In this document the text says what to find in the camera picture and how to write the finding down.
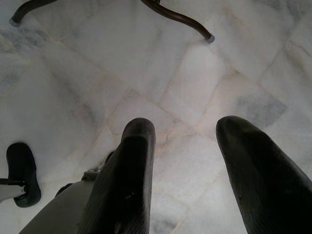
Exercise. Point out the curved dark wooden table leg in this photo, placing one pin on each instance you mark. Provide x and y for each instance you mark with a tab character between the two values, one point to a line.
28	9
181	18

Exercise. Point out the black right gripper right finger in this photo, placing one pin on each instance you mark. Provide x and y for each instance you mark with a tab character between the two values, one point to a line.
263	185

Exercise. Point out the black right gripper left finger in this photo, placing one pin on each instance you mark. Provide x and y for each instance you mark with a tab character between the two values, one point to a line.
126	185

